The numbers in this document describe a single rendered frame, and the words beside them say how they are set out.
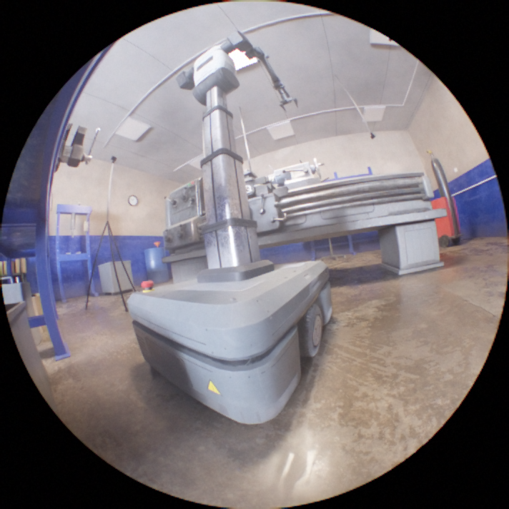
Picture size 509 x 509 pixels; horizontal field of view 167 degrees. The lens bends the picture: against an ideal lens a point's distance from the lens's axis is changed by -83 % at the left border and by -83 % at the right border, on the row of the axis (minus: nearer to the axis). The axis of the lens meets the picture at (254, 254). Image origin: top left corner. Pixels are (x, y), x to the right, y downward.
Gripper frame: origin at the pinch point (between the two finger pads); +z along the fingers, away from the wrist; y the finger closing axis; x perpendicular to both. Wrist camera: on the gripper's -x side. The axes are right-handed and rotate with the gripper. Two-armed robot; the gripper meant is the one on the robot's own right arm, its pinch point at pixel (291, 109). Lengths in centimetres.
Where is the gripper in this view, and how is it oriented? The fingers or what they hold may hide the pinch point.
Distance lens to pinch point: 150.8
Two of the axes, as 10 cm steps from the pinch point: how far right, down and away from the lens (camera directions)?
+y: -8.3, 1.3, 5.4
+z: 4.0, 8.2, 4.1
